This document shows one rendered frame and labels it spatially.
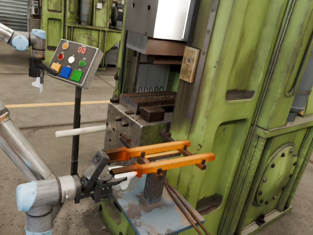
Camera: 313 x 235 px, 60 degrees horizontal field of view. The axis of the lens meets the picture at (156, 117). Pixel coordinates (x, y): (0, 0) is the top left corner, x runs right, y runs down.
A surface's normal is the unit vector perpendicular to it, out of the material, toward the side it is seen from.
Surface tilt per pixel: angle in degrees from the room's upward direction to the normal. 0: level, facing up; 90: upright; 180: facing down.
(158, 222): 0
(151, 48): 90
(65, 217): 0
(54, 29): 90
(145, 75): 90
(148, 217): 0
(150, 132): 90
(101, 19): 79
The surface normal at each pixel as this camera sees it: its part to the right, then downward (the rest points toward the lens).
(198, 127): -0.79, 0.10
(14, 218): 0.16, -0.92
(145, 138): 0.60, 0.38
